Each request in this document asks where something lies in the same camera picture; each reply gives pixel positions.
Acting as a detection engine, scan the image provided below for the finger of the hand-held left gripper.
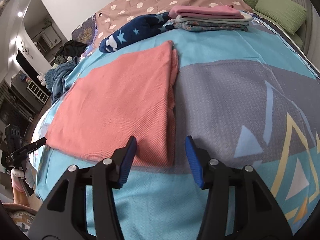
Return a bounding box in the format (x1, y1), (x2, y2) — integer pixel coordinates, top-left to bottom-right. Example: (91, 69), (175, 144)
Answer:
(15, 137), (47, 158)

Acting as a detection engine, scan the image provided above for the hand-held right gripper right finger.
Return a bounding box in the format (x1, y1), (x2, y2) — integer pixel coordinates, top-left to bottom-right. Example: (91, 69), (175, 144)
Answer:
(184, 135), (293, 240)

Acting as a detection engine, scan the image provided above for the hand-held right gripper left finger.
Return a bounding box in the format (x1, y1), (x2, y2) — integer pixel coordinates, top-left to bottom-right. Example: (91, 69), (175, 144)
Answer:
(27, 135), (137, 240)

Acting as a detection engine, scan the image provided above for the coral bear-print sweater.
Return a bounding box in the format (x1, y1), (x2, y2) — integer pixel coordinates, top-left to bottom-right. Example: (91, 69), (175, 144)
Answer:
(45, 40), (180, 167)

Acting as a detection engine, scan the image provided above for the person's left forearm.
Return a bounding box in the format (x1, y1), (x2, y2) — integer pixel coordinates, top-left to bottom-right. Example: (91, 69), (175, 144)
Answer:
(11, 180), (32, 205)

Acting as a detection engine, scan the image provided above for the black clothes pile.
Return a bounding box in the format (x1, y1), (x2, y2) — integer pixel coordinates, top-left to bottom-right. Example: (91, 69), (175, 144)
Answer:
(55, 40), (87, 60)

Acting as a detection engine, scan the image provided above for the person's left hand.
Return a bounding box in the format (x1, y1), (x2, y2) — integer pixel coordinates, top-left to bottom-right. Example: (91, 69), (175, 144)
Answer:
(11, 164), (35, 189)

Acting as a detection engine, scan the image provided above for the dark storage cabinet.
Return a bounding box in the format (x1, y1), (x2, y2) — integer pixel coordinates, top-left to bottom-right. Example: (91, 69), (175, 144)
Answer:
(0, 71), (50, 137)

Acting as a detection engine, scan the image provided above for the white grid rack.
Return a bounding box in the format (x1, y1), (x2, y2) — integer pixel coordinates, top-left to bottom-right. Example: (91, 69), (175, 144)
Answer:
(26, 79), (50, 105)

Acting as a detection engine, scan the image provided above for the person's patterned clothing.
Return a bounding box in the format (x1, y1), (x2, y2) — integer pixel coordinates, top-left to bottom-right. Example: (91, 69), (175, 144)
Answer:
(5, 202), (38, 233)

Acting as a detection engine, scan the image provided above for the blue knitted blanket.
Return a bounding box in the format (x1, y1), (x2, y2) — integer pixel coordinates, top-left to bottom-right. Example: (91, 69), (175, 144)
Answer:
(45, 56), (80, 99)

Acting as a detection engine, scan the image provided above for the teal and grey bed cover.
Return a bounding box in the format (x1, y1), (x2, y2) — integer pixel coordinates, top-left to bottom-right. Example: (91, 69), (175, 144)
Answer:
(31, 12), (320, 240)

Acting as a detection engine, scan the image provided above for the dark floral quilt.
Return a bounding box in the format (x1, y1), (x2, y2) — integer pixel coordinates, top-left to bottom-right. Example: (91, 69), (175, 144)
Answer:
(71, 14), (98, 47)

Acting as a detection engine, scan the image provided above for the navy star-print fleece garment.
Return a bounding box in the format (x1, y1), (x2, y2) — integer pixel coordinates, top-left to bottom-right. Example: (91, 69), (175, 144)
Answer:
(99, 12), (175, 53)

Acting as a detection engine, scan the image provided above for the floral folded garment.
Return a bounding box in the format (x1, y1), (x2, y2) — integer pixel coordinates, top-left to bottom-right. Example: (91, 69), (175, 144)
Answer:
(173, 20), (250, 32)

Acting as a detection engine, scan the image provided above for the cream folded garment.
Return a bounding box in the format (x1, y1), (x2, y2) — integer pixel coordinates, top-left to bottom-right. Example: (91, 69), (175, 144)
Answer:
(174, 14), (253, 23)

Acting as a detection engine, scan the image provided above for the pink folded garment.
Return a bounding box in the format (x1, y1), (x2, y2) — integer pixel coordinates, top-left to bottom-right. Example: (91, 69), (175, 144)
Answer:
(169, 5), (245, 19)

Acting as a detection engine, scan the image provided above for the white round wall ornament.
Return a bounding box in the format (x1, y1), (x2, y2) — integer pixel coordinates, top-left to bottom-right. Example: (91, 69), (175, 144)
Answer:
(19, 40), (32, 55)

